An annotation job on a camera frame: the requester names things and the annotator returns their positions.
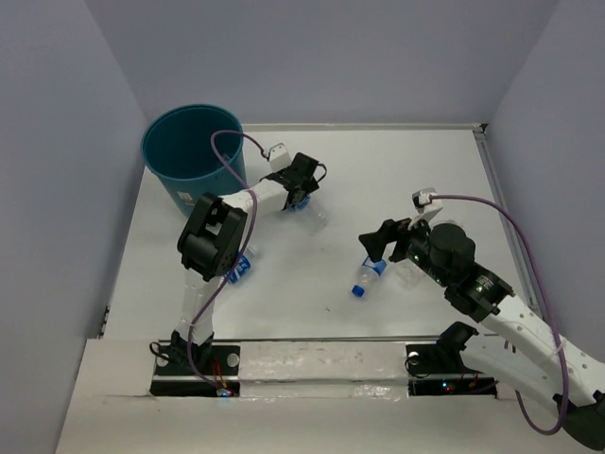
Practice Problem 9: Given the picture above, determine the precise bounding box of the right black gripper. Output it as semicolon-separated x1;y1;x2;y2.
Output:
358;210;450;288

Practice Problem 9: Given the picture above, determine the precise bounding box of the Pocari bottle white cap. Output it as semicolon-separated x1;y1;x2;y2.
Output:
289;195;328;236

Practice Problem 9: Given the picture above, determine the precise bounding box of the small blue label bottle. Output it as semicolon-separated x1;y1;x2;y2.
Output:
351;256;387;298

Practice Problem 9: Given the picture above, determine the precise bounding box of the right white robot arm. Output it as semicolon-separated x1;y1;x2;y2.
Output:
358;218;604;451

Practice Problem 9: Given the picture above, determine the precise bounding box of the Pocari bottle near left arm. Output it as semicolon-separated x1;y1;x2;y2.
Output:
228;244;261;285

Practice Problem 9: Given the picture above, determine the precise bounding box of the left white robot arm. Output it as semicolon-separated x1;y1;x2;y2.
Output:
167;152;327;374

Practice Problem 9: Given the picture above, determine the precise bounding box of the teal plastic bin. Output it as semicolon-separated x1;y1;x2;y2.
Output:
141;104;246;217

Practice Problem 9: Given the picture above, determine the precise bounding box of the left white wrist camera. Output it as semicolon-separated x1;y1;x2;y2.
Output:
267;143;292;172

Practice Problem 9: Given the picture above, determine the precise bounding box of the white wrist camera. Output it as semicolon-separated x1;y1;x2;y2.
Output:
408;187;443;230
267;143;292;172

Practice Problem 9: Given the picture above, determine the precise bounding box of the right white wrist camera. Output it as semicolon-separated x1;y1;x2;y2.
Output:
408;187;443;230

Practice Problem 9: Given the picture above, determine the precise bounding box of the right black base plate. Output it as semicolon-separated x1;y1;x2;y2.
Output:
404;343;498;397

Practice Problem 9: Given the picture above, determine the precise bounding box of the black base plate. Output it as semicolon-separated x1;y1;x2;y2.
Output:
149;341;241;398
404;343;498;397

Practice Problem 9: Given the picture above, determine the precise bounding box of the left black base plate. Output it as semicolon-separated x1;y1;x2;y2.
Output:
149;341;241;398

